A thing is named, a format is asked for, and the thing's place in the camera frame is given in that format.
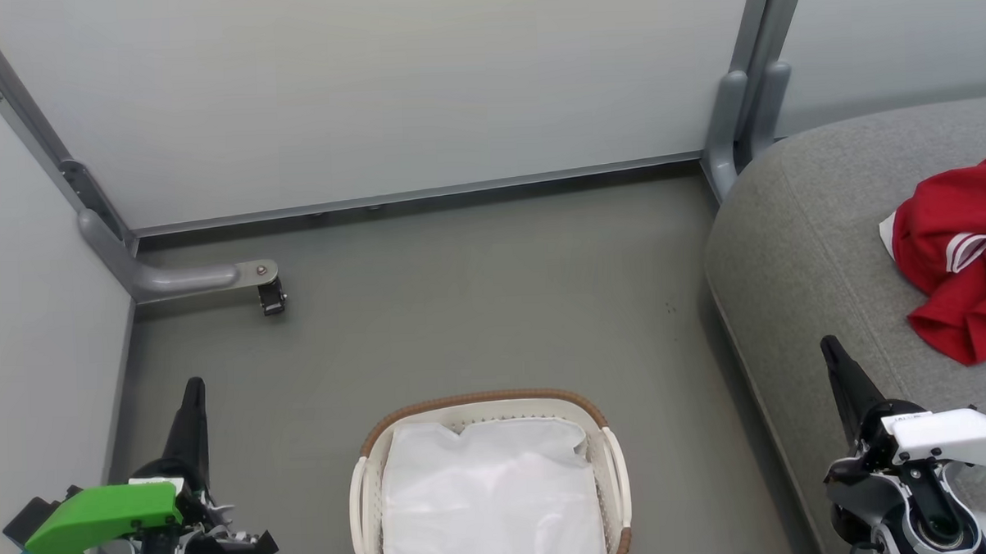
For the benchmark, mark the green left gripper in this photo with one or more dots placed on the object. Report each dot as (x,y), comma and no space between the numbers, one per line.
(99,516)

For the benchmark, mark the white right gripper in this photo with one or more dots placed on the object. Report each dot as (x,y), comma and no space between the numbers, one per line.
(950,437)

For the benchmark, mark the red jersey with white stripes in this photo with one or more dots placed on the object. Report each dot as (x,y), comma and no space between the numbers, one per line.
(950,212)

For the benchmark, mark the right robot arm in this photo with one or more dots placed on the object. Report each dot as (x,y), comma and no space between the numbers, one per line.
(928,516)

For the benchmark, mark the white basket with wicker rim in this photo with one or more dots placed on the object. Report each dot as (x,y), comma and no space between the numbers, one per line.
(485,398)

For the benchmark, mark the grey fabric sofa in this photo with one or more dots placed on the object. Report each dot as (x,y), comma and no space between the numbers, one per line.
(803,241)

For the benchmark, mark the grey partition support foot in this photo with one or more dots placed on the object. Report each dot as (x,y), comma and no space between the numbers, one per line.
(190,279)

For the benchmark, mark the black caster wheel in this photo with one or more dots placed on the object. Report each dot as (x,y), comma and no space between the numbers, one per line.
(272,301)

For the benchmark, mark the white cloth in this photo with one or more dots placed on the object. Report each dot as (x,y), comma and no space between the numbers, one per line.
(492,498)

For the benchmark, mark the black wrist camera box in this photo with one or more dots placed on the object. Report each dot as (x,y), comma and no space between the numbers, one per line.
(26,515)

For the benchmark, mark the grey partition corner post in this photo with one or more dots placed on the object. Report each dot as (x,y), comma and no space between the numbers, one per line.
(88,189)

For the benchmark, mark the grey partition post pair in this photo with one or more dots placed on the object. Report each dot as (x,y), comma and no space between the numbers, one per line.
(725,121)

